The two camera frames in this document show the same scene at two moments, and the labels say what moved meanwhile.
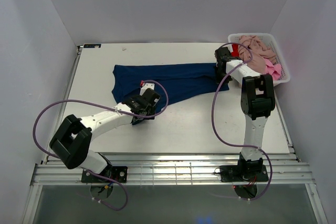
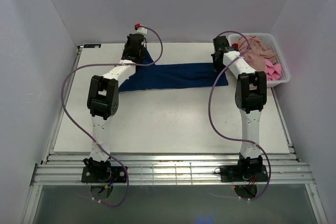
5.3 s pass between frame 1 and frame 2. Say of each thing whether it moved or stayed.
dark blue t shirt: moved
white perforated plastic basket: stayed
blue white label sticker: stayed
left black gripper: moved
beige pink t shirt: stayed
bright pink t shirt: stayed
